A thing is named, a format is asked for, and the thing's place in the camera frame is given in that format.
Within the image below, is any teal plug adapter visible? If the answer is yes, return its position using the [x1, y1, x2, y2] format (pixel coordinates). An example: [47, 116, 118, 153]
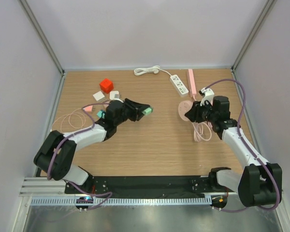
[97, 110, 106, 118]

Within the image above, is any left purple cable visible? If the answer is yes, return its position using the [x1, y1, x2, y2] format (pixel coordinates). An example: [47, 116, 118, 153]
[47, 101, 113, 211]

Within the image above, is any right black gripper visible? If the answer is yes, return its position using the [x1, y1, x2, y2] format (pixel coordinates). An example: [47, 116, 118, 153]
[185, 99, 217, 123]

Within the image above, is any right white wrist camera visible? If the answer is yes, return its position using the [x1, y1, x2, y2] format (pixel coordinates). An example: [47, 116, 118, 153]
[199, 87, 215, 106]

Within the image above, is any small pink plug adapter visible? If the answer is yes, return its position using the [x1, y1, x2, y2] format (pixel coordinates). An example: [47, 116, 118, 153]
[83, 105, 94, 113]

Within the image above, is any white power strip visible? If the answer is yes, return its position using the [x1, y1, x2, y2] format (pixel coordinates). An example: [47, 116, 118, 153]
[170, 75, 189, 97]

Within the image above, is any aluminium frame rail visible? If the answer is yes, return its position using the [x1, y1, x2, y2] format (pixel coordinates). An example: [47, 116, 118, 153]
[19, 177, 66, 196]

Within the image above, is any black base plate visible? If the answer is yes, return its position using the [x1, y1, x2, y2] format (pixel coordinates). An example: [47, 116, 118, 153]
[64, 175, 237, 195]

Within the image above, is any white slotted cable duct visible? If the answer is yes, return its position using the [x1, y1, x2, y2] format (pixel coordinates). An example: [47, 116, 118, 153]
[30, 196, 212, 207]

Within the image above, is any red cube plug adapter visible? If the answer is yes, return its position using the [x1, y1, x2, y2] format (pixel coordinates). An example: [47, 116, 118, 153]
[99, 78, 114, 94]

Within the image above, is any purple cable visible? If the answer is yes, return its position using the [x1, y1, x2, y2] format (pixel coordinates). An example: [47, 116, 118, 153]
[47, 101, 113, 211]
[203, 79, 280, 213]

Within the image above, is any white power strip cable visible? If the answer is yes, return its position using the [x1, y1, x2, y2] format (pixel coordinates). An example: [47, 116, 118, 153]
[134, 65, 172, 77]

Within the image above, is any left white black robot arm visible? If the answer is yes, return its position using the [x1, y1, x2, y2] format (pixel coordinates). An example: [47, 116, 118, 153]
[33, 99, 153, 193]

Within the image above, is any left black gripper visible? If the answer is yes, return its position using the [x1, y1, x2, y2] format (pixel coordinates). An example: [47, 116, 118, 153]
[115, 99, 149, 126]

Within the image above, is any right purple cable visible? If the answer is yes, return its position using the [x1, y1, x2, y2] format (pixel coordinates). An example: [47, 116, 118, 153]
[203, 79, 280, 213]

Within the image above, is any white square charger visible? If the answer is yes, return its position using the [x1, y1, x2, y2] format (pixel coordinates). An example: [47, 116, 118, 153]
[109, 90, 121, 100]

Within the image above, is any pink power strip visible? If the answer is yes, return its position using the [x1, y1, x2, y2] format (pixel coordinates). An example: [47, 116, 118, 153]
[187, 69, 197, 100]

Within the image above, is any green plug adapter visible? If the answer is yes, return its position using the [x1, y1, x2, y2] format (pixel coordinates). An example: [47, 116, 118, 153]
[142, 107, 153, 116]

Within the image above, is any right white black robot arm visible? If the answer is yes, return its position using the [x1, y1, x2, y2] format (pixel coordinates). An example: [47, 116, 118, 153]
[185, 96, 282, 210]

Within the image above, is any pink round socket base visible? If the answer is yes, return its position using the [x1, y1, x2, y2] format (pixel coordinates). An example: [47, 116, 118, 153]
[178, 100, 193, 121]

